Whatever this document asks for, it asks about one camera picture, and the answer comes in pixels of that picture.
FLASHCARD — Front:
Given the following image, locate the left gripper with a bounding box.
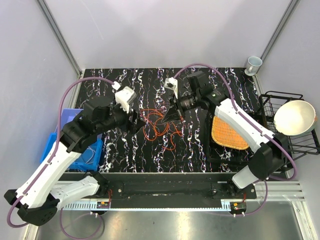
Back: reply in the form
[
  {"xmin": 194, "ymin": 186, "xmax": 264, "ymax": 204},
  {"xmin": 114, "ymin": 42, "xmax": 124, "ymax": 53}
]
[{"xmin": 95, "ymin": 99, "xmax": 147, "ymax": 136}]

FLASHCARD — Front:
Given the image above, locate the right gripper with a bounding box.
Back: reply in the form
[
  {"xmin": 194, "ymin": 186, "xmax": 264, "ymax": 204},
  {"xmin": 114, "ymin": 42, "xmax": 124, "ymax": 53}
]
[{"xmin": 161, "ymin": 91, "xmax": 200, "ymax": 124}]

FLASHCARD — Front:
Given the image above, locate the white wire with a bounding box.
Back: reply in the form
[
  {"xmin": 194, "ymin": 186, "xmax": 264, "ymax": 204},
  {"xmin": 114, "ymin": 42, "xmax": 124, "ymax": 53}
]
[{"xmin": 82, "ymin": 147, "xmax": 98, "ymax": 163}]

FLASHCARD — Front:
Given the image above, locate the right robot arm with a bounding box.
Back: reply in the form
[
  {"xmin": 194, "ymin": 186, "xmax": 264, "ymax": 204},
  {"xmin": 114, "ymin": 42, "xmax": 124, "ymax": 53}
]
[{"xmin": 163, "ymin": 71, "xmax": 291, "ymax": 199}]

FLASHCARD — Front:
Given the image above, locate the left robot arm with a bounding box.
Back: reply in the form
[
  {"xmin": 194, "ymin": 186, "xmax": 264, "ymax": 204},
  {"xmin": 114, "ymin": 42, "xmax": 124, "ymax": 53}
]
[{"xmin": 4, "ymin": 96, "xmax": 146, "ymax": 228}]

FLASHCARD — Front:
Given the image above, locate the woven bamboo basket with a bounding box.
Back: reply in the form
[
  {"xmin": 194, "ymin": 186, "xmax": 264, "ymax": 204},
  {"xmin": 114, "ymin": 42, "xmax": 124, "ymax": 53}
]
[{"xmin": 211, "ymin": 116, "xmax": 249, "ymax": 150}]

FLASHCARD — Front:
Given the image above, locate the blue plastic bin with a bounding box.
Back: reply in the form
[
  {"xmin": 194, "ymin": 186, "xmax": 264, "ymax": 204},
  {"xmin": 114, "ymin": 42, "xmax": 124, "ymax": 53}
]
[{"xmin": 40, "ymin": 133, "xmax": 103, "ymax": 172}]

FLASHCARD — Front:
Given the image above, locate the lavender plastic bin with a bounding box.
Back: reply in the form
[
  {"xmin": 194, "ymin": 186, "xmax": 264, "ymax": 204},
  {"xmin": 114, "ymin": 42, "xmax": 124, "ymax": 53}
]
[{"xmin": 55, "ymin": 108, "xmax": 82, "ymax": 133}]

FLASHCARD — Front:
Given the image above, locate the white mug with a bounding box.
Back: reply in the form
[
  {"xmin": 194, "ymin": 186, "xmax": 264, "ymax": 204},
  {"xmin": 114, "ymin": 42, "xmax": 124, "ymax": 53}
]
[{"xmin": 244, "ymin": 56, "xmax": 263, "ymax": 76}]

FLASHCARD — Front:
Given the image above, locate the white bowl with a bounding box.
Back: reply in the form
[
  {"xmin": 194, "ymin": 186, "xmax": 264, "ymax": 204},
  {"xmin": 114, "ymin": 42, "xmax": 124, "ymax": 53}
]
[{"xmin": 273, "ymin": 100, "xmax": 318, "ymax": 136}]

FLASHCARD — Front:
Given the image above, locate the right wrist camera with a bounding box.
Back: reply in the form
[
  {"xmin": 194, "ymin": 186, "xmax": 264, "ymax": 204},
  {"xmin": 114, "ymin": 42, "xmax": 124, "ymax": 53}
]
[{"xmin": 164, "ymin": 77, "xmax": 178, "ymax": 98}]

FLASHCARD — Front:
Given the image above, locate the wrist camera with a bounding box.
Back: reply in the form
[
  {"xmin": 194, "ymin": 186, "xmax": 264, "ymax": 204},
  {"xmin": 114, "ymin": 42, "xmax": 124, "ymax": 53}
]
[
  {"xmin": 164, "ymin": 77, "xmax": 178, "ymax": 98},
  {"xmin": 112, "ymin": 81, "xmax": 137, "ymax": 114}
]

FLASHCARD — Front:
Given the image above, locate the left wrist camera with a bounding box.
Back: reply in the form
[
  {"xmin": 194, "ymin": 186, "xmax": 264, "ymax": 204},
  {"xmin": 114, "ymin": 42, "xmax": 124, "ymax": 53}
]
[{"xmin": 112, "ymin": 81, "xmax": 137, "ymax": 114}]

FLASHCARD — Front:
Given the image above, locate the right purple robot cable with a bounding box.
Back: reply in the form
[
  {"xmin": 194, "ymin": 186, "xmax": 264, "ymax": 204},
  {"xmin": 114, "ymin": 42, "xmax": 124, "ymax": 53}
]
[{"xmin": 173, "ymin": 62, "xmax": 298, "ymax": 217}]

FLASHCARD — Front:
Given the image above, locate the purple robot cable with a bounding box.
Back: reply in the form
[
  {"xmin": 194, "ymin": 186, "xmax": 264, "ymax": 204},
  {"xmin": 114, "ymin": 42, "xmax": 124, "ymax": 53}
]
[
  {"xmin": 5, "ymin": 76, "xmax": 118, "ymax": 239},
  {"xmin": 173, "ymin": 62, "xmax": 298, "ymax": 217}
]

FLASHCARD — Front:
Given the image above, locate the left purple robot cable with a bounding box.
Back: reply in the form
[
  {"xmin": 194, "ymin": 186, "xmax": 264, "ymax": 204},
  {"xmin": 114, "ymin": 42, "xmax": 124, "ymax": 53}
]
[{"xmin": 5, "ymin": 76, "xmax": 118, "ymax": 239}]

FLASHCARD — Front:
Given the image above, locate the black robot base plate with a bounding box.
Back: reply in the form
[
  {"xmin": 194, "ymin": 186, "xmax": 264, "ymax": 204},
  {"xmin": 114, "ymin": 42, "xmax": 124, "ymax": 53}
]
[{"xmin": 101, "ymin": 172, "xmax": 257, "ymax": 200}]

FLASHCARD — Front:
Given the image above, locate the black wire dish rack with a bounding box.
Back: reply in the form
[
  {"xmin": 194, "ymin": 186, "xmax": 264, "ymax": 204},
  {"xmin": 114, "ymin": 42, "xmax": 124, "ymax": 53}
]
[{"xmin": 257, "ymin": 91, "xmax": 320, "ymax": 160}]

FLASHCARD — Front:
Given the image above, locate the aluminium frame post left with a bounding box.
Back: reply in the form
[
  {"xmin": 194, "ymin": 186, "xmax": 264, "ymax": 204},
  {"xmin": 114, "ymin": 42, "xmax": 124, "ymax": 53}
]
[{"xmin": 36, "ymin": 0, "xmax": 82, "ymax": 77}]

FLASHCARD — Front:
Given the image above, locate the aluminium frame post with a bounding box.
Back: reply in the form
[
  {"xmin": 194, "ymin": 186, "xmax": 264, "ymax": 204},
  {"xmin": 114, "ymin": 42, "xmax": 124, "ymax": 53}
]
[
  {"xmin": 260, "ymin": 0, "xmax": 300, "ymax": 62},
  {"xmin": 36, "ymin": 0, "xmax": 82, "ymax": 77}
]

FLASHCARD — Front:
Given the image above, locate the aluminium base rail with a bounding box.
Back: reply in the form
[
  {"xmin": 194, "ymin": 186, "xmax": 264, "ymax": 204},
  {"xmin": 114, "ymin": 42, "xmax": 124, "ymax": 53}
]
[{"xmin": 57, "ymin": 181, "xmax": 304, "ymax": 212}]

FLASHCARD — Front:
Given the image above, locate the aluminium frame post right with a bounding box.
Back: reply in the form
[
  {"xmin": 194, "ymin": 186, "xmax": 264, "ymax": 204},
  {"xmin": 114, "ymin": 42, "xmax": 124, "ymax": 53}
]
[{"xmin": 260, "ymin": 0, "xmax": 300, "ymax": 62}]

